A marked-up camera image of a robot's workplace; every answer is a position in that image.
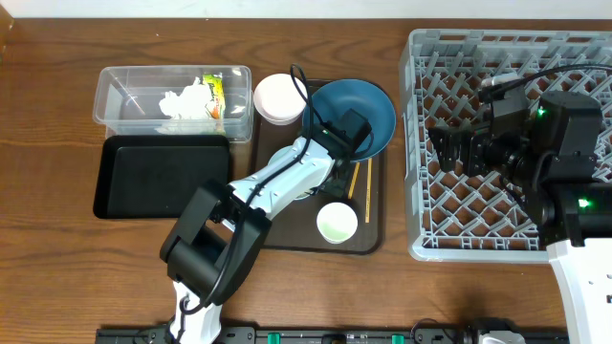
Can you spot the white tissue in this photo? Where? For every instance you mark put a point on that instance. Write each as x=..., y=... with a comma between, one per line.
x=187, y=113

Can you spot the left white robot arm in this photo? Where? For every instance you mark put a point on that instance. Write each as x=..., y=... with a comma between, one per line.
x=211, y=249

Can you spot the white paper cup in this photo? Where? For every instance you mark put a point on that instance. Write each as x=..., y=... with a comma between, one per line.
x=337, y=223

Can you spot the brown serving tray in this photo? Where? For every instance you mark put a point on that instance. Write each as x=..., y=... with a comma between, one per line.
x=295, y=228

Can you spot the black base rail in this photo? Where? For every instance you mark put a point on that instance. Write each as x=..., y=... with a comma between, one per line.
x=424, y=331

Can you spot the clear plastic bin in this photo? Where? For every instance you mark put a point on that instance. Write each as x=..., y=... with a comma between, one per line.
x=127, y=98

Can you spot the yellow snack wrapper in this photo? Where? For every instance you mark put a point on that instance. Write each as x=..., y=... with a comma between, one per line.
x=216, y=104

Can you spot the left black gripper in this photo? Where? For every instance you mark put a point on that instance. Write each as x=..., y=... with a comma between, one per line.
x=339, y=191

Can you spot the dark blue plate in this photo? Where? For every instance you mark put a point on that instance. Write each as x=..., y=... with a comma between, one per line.
x=333, y=98

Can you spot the black waste tray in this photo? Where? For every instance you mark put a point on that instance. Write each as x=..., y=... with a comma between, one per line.
x=155, y=176

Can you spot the pink bowl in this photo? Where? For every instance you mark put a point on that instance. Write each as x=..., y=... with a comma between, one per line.
x=277, y=99

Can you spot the grey dishwasher rack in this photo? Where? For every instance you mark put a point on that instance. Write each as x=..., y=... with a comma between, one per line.
x=451, y=217

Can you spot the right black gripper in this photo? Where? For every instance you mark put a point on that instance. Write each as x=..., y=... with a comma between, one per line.
x=452, y=139

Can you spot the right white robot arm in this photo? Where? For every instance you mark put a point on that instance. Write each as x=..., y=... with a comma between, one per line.
x=550, y=155

